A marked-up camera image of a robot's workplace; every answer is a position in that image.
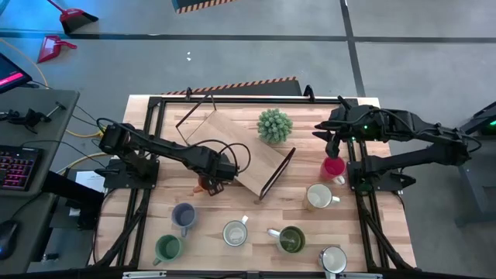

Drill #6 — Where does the black computer mouse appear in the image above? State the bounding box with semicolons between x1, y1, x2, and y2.
0;219;20;261

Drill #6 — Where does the white paper sheet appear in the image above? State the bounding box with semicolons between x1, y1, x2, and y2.
74;170;106;194

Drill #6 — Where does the grey mug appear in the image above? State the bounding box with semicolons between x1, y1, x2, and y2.
170;201;198;238

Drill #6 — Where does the black hazard-striped platform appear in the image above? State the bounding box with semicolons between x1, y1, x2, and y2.
160;76;303;98
171;0;239;16

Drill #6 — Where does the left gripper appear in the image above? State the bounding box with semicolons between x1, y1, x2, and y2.
204;151;238;197

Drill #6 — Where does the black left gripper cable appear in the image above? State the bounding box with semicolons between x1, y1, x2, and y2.
192;138;252;174

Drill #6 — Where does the backlit black keyboard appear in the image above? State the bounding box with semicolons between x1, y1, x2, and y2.
0;144;44;192

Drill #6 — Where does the yellow mug white handle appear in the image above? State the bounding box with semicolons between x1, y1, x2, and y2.
301;182;342;212

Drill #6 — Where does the thick yellow cable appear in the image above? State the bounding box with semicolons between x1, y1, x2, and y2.
56;127;108;175

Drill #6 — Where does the thin yellow cable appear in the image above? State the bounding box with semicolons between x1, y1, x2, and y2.
0;37;49;88

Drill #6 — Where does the grey desk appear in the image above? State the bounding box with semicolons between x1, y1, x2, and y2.
0;88;81;274

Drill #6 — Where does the green mug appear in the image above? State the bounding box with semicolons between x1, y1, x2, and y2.
152;234;185;267

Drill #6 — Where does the orange mug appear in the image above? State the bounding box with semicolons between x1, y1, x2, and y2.
192;174;208;194

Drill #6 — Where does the red hand broom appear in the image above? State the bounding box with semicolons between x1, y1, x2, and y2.
46;0;100;35

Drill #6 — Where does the dark metal stand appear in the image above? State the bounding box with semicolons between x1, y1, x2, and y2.
453;101;496;228

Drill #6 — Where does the black desk clamp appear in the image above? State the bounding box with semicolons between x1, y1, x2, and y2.
0;101;67;135

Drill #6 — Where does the red dustpan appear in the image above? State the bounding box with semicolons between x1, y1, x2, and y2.
36;34;78;65

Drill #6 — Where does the white blue floral mug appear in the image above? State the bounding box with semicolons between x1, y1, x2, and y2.
317;245;349;279

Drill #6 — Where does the silver metal bracket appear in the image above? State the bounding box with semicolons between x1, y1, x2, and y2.
122;270;167;279
339;272;384;279

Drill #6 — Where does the grey-green mug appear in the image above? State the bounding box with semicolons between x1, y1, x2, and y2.
222;215;250;248

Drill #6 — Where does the white mug olive interior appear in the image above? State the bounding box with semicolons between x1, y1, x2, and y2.
266;225;307;255

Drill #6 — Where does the black equipment box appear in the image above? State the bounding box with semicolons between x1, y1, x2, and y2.
40;170;105;232

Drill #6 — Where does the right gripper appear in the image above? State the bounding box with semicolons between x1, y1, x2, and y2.
312;104;352;160

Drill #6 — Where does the black screen pink stripe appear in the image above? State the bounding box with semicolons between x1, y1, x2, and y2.
0;52;34;95

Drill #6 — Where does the black aluminium table frame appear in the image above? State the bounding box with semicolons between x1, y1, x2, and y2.
88;84;419;279

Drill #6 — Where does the green succulent potted plant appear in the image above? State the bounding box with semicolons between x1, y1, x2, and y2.
256;108;295;145

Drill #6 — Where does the red and white mug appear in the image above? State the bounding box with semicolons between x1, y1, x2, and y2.
319;155;348;186

